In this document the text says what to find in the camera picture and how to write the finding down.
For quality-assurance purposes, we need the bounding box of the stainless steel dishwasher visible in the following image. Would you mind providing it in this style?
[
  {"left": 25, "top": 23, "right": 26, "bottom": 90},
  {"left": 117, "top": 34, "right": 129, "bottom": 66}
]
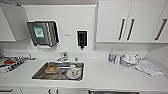
[{"left": 88, "top": 89, "right": 168, "bottom": 94}]

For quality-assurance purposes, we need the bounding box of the small chrome sink knob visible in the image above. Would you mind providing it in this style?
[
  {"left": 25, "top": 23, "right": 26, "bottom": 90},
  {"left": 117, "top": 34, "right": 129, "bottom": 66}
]
[{"left": 73, "top": 56, "right": 79, "bottom": 62}]

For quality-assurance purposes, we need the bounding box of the white cup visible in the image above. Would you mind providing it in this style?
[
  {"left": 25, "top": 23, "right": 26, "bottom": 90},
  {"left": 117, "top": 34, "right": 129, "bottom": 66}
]
[{"left": 69, "top": 64, "right": 79, "bottom": 73}]

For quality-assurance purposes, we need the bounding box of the chrome sink faucet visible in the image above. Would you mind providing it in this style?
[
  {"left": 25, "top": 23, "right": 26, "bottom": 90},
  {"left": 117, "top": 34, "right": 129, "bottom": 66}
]
[{"left": 55, "top": 51, "right": 70, "bottom": 64}]

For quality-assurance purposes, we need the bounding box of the white plate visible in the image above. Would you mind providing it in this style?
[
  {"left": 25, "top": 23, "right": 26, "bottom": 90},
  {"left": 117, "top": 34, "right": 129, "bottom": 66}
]
[{"left": 65, "top": 68, "right": 83, "bottom": 81}]

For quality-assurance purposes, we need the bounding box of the small white bottle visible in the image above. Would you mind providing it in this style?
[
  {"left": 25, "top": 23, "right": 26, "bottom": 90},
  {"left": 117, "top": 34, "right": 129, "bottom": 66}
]
[{"left": 114, "top": 53, "right": 121, "bottom": 65}]

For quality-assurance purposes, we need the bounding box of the brown bowl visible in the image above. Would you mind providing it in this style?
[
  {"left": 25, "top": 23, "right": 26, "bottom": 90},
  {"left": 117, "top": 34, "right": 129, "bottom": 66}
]
[{"left": 44, "top": 64, "right": 60, "bottom": 75}]

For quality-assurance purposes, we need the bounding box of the steel paper towel dispenser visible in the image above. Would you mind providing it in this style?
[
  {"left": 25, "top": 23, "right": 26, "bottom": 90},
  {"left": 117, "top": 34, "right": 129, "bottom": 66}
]
[{"left": 26, "top": 20, "right": 61, "bottom": 50}]

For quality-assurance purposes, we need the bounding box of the stack of white plates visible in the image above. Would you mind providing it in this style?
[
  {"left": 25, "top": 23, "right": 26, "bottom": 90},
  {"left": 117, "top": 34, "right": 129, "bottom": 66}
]
[{"left": 119, "top": 54, "right": 142, "bottom": 70}]

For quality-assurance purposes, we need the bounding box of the white mug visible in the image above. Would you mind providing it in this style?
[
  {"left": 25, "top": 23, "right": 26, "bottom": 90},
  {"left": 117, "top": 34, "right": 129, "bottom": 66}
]
[{"left": 124, "top": 53, "right": 139, "bottom": 63}]

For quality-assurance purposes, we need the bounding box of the stainless steel sink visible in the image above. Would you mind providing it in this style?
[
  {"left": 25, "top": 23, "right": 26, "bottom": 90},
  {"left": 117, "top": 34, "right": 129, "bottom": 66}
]
[{"left": 31, "top": 60, "right": 86, "bottom": 82}]

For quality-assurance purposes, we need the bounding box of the white two-door sink cabinet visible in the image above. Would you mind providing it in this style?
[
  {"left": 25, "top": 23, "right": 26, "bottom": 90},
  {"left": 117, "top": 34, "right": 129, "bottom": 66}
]
[{"left": 19, "top": 87, "right": 90, "bottom": 94}]

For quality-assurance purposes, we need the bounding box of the black wall soap dispenser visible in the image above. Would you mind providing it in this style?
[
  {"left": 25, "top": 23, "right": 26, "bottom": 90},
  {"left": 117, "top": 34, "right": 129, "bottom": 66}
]
[{"left": 76, "top": 29, "right": 89, "bottom": 50}]

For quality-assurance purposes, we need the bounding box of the white four-door wall cabinet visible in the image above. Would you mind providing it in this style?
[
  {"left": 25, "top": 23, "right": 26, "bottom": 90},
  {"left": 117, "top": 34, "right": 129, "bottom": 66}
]
[{"left": 95, "top": 0, "right": 168, "bottom": 44}]

